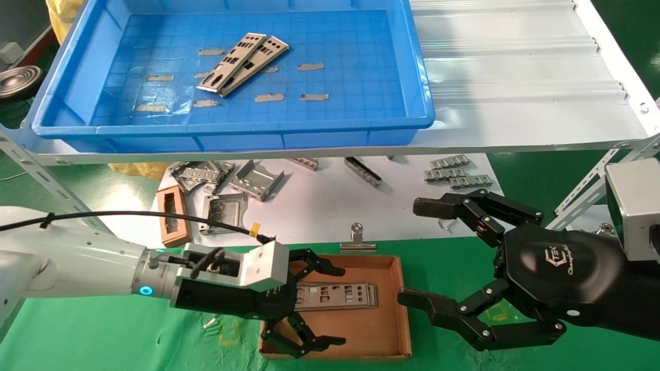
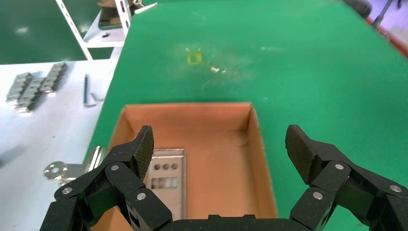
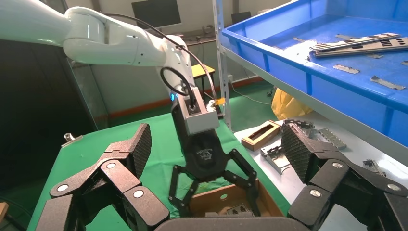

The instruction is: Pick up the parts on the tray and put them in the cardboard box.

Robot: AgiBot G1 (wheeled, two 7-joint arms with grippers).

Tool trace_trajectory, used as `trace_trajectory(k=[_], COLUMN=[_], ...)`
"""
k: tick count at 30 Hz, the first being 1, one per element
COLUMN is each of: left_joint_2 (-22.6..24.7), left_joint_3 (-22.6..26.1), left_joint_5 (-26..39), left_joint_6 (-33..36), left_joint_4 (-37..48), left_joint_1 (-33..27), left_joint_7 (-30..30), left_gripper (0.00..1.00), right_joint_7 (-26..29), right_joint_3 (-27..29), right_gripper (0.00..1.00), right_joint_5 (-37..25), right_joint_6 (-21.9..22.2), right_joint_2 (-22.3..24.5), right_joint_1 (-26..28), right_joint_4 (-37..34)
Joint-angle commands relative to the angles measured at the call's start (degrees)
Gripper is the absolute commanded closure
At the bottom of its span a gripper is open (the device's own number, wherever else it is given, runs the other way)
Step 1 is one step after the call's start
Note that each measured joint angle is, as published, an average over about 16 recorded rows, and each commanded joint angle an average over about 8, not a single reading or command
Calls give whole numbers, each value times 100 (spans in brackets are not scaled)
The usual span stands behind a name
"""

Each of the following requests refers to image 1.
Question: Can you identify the square grey metal plate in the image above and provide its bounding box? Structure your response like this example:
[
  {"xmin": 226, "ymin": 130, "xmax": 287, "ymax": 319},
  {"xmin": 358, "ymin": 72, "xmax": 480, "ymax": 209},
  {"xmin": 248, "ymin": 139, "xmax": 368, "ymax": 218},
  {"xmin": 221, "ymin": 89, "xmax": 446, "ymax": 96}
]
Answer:
[{"xmin": 200, "ymin": 194, "xmax": 249, "ymax": 235}]

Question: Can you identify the small perforated metal strip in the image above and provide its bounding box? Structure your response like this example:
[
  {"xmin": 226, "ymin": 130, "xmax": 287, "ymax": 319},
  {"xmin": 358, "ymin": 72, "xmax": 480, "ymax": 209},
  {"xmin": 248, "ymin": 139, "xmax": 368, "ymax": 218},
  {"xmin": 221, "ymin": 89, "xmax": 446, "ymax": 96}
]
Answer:
[
  {"xmin": 423, "ymin": 168, "xmax": 465, "ymax": 182},
  {"xmin": 429, "ymin": 154, "xmax": 470, "ymax": 170},
  {"xmin": 449, "ymin": 175, "xmax": 494, "ymax": 190}
]

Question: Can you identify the folded slotted metal bracket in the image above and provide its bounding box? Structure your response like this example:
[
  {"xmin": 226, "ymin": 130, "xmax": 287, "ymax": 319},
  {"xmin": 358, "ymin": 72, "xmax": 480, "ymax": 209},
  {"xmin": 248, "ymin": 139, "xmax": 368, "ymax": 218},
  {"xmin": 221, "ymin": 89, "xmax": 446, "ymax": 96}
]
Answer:
[{"xmin": 228, "ymin": 159, "xmax": 285, "ymax": 202}]

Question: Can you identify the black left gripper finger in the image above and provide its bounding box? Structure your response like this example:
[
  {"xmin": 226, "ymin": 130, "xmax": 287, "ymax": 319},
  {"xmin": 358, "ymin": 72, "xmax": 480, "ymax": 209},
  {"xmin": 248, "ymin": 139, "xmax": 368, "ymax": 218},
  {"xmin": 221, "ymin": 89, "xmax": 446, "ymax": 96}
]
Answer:
[
  {"xmin": 288, "ymin": 248, "xmax": 346, "ymax": 281},
  {"xmin": 260, "ymin": 309, "xmax": 347, "ymax": 359}
]

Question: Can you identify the black round disc base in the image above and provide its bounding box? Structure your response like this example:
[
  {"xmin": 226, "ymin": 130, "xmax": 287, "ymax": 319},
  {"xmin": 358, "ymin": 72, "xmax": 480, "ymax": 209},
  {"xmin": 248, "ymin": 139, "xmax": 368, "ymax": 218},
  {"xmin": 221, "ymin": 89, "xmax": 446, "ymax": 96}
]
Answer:
[{"xmin": 0, "ymin": 65, "xmax": 45, "ymax": 102}]

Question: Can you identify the small brown cardboard frame box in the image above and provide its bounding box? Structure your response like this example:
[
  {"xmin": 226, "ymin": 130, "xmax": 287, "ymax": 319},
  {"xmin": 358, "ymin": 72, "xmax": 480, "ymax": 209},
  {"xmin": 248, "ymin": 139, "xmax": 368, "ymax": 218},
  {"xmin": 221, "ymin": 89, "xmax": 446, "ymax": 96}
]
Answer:
[{"xmin": 156, "ymin": 185, "xmax": 193, "ymax": 248}]

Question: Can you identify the green table cloth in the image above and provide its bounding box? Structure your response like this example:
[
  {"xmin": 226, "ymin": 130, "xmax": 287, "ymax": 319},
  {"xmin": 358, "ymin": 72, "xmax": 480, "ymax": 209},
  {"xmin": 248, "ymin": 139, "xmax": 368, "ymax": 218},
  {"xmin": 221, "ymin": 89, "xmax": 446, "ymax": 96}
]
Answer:
[{"xmin": 0, "ymin": 238, "xmax": 660, "ymax": 371}]

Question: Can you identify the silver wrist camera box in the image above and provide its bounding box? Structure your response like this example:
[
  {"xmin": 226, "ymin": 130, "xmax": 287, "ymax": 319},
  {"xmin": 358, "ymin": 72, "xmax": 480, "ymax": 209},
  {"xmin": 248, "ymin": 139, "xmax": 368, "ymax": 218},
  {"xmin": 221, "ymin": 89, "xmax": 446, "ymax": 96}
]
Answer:
[
  {"xmin": 604, "ymin": 157, "xmax": 660, "ymax": 263},
  {"xmin": 178, "ymin": 241, "xmax": 290, "ymax": 294}
]

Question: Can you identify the grey metal bracket piece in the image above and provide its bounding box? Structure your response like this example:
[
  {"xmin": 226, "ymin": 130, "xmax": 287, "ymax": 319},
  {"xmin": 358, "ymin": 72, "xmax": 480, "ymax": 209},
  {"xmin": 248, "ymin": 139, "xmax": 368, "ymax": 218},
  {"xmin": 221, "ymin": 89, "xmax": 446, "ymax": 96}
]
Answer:
[
  {"xmin": 206, "ymin": 161, "xmax": 236, "ymax": 195},
  {"xmin": 170, "ymin": 161, "xmax": 217, "ymax": 194}
]

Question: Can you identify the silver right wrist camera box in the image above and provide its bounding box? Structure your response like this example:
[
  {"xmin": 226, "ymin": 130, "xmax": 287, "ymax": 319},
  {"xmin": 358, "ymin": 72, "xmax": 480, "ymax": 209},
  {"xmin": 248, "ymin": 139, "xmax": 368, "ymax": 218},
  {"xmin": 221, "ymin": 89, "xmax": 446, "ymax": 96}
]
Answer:
[{"xmin": 604, "ymin": 157, "xmax": 660, "ymax": 263}]

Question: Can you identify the dark metal bar part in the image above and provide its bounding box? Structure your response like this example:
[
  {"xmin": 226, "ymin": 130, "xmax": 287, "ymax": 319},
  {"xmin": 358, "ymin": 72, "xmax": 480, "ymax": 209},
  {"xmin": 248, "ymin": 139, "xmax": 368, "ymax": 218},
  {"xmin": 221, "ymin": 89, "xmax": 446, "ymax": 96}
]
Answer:
[{"xmin": 344, "ymin": 157, "xmax": 383, "ymax": 188}]

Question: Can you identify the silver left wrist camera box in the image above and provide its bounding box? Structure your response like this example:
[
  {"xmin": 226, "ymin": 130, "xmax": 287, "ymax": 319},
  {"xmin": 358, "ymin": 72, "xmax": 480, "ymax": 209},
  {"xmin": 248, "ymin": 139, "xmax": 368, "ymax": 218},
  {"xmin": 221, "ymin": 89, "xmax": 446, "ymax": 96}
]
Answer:
[{"xmin": 178, "ymin": 241, "xmax": 290, "ymax": 294}]

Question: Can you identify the shallow brown cardboard box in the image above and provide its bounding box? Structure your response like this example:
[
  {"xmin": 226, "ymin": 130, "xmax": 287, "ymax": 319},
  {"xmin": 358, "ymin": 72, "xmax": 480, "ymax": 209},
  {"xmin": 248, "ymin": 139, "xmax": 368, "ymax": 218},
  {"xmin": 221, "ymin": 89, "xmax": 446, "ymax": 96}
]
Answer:
[{"xmin": 258, "ymin": 254, "xmax": 413, "ymax": 360}]

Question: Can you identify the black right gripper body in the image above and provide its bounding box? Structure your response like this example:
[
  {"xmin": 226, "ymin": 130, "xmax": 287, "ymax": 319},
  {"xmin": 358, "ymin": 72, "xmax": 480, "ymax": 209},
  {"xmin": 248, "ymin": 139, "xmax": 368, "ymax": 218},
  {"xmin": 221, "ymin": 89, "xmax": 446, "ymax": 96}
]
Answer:
[{"xmin": 494, "ymin": 223, "xmax": 660, "ymax": 342}]

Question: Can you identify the silver metal I/O shield plate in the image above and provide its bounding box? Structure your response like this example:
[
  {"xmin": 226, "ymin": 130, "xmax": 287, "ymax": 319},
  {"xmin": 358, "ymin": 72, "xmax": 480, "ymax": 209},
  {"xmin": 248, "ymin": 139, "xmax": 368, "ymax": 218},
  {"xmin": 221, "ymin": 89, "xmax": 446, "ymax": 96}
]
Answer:
[
  {"xmin": 196, "ymin": 33, "xmax": 267, "ymax": 94},
  {"xmin": 219, "ymin": 36, "xmax": 290, "ymax": 98},
  {"xmin": 295, "ymin": 283, "xmax": 376, "ymax": 312},
  {"xmin": 304, "ymin": 281, "xmax": 379, "ymax": 309}
]

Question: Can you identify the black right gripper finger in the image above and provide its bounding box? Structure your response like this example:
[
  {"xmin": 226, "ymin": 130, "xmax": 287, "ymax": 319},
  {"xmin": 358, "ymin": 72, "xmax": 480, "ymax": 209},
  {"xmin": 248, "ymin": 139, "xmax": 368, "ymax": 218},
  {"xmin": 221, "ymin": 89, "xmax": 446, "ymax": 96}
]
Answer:
[
  {"xmin": 412, "ymin": 189, "xmax": 545, "ymax": 248},
  {"xmin": 397, "ymin": 278, "xmax": 567, "ymax": 352}
]

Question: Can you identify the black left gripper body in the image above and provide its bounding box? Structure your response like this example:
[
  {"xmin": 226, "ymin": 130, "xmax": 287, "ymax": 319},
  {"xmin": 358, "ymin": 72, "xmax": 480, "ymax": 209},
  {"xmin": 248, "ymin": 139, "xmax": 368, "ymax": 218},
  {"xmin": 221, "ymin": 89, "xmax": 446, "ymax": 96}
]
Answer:
[{"xmin": 170, "ymin": 278, "xmax": 299, "ymax": 321}]

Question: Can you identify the black camera cable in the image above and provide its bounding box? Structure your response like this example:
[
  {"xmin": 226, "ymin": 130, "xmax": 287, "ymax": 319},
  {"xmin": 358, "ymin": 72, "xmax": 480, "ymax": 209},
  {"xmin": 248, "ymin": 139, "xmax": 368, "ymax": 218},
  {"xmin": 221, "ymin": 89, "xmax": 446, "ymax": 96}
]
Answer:
[{"xmin": 0, "ymin": 210, "xmax": 275, "ymax": 279}]

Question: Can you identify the white sheet board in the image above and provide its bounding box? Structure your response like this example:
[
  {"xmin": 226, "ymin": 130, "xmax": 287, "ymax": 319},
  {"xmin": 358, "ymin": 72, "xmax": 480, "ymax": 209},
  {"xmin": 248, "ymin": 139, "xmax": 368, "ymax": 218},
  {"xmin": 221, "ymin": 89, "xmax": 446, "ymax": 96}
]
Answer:
[{"xmin": 148, "ymin": 154, "xmax": 507, "ymax": 249}]

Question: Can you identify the slotted grey shelf post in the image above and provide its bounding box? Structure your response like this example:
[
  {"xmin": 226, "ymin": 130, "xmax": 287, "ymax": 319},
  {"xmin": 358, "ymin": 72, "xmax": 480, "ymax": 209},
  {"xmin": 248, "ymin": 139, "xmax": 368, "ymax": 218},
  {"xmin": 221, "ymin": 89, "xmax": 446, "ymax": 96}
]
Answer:
[
  {"xmin": 0, "ymin": 129, "xmax": 111, "ymax": 232},
  {"xmin": 546, "ymin": 135, "xmax": 660, "ymax": 231}
]

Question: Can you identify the clear plastic film sheet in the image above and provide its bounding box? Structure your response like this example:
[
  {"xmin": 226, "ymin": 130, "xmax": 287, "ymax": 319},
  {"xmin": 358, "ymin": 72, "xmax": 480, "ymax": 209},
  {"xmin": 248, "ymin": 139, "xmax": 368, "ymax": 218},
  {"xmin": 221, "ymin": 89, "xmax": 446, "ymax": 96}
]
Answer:
[{"xmin": 101, "ymin": 82, "xmax": 195, "ymax": 118}]

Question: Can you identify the blue plastic tray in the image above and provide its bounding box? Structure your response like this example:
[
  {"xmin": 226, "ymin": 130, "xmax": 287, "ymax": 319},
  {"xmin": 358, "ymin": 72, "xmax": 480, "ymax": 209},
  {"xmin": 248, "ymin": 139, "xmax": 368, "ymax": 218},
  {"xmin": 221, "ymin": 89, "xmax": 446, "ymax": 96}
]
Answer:
[{"xmin": 31, "ymin": 0, "xmax": 436, "ymax": 154}]

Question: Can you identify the white metal shelf board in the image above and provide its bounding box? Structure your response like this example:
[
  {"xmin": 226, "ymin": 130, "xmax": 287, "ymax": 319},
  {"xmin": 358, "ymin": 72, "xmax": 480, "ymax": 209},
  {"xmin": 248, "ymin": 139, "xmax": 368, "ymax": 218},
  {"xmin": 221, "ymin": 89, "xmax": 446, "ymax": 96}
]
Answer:
[{"xmin": 0, "ymin": 0, "xmax": 660, "ymax": 166}]

